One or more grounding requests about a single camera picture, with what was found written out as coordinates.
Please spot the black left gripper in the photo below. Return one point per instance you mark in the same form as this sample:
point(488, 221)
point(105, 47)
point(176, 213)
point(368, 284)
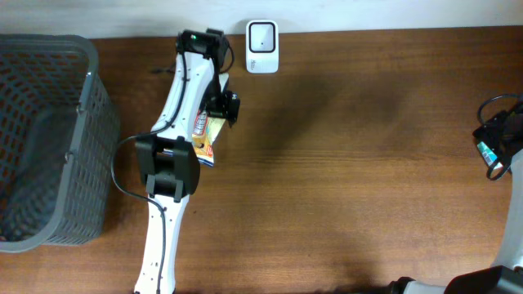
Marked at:
point(227, 100)

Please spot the teal tissue pack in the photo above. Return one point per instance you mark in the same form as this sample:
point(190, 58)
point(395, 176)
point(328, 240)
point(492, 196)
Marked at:
point(490, 158)

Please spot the yellow snack bag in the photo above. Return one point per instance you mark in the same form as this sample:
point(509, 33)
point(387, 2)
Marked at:
point(206, 130)

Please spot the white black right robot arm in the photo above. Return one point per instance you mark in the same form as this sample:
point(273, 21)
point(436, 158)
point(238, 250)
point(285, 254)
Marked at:
point(505, 273)

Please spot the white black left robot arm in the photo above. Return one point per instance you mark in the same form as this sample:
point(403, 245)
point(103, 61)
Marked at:
point(168, 164)

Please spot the grey plastic basket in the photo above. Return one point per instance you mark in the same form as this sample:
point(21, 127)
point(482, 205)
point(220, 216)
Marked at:
point(59, 130)

